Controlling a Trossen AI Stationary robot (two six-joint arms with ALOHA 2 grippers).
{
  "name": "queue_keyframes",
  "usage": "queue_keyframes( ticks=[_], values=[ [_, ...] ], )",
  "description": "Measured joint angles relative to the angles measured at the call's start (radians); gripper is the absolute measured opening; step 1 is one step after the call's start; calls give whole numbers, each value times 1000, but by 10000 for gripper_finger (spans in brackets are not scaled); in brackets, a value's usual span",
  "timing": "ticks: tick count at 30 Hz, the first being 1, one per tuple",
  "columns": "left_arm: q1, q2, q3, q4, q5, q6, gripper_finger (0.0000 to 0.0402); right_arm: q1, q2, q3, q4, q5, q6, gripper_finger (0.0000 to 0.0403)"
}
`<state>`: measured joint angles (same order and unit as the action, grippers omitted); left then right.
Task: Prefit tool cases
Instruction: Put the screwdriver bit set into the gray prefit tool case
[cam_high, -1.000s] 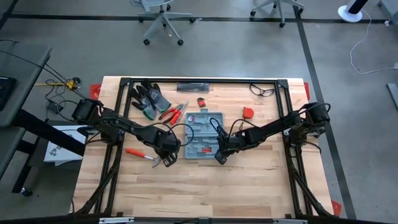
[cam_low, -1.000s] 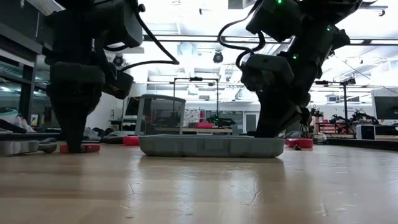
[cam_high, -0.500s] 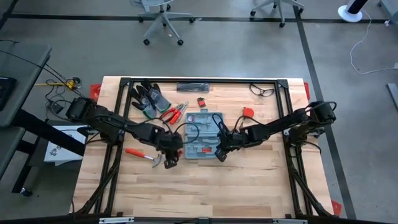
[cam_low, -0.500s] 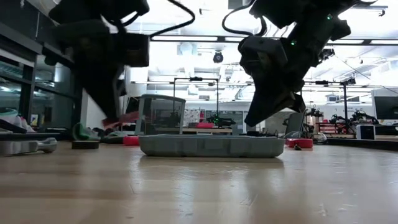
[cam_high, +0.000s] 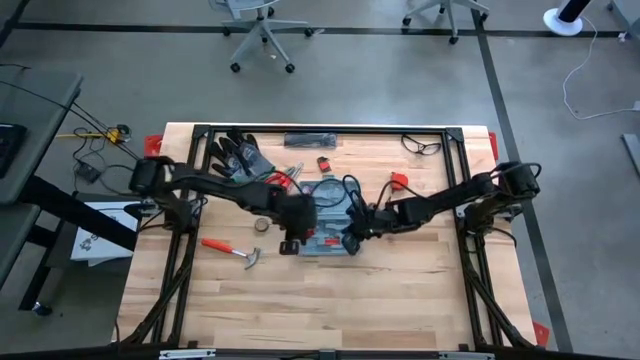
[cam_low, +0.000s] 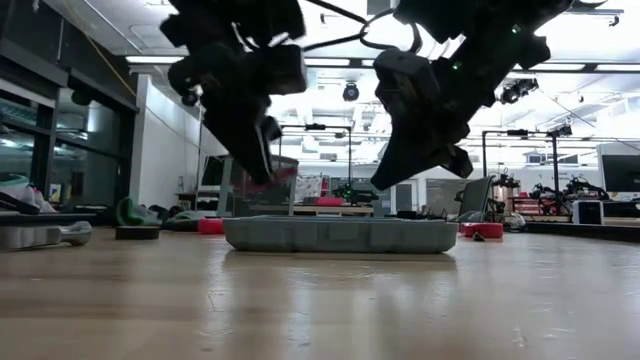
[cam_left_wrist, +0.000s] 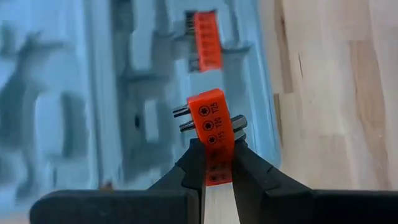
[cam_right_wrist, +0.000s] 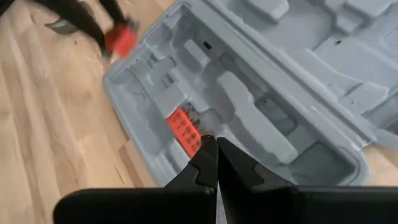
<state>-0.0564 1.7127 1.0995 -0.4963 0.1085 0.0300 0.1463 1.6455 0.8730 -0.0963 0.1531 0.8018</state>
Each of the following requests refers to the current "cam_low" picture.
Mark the background black robot arm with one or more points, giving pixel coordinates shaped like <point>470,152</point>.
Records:
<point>357,195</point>

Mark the red object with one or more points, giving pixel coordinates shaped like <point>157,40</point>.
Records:
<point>330,201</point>

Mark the white patterned board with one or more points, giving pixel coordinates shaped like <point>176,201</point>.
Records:
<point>307,187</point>

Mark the black aluminium table frame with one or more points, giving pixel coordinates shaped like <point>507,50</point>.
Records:
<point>575,231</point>

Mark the round black ceiling camera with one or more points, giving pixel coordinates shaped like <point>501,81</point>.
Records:
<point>350,92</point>

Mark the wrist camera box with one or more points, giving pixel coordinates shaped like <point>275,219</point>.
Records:
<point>405,80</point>
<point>285,70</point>

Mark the black camera stand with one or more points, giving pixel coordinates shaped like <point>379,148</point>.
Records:
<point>556,170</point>

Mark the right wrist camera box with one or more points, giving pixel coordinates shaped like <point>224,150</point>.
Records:
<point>405,80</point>

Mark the pile of white cloth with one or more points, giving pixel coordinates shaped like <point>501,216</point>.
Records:
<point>20,192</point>

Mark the round black wall device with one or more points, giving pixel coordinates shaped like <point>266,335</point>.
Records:
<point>191,100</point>

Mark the black computer monitor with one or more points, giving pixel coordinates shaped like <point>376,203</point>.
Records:
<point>622,172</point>

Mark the small dark monitor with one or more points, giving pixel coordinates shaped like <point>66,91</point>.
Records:
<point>212,172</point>

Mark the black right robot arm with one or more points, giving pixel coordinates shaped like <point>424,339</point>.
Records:
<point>500,25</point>

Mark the grey plastic tool case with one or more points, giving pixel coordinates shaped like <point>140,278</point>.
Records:
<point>340,235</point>

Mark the black ceiling spotlight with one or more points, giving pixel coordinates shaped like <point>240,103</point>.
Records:
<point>517,90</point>

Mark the white box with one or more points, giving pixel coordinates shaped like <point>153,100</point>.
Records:
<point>587,212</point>

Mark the long ceiling light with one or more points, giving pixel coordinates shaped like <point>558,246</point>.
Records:
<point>610,67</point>
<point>152,59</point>
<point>327,62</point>

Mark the background robot station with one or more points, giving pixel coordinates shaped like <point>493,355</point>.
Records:
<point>570,192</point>

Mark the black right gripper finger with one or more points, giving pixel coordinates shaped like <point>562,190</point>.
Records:
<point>450,160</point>
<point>400,165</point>

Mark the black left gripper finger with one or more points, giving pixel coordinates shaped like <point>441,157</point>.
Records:
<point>240,145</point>
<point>270,130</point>

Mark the black tape roll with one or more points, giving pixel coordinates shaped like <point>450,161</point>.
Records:
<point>137,233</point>

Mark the grey mesh office chair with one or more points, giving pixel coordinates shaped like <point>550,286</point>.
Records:
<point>226,185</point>

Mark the red tape measure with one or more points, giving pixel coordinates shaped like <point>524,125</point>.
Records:
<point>485,230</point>

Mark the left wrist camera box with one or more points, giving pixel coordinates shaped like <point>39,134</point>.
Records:
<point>285,70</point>

